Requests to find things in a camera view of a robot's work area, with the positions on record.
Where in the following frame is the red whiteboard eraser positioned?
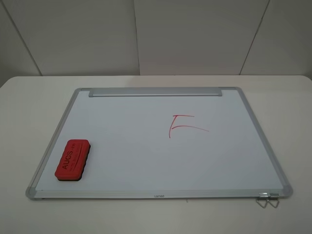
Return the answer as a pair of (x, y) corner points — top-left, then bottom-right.
(55, 139), (91, 182)

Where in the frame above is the white aluminium-framed whiteboard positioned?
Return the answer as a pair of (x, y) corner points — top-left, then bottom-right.
(26, 87), (293, 199)

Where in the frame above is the silver binder clip left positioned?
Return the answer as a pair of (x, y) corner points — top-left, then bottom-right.
(256, 193), (270, 209)

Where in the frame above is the silver binder clip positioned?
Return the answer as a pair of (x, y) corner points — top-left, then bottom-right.
(267, 193), (280, 209)
(256, 193), (270, 209)

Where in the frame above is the silver binder clip right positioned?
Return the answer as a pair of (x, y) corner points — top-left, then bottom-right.
(267, 193), (280, 209)

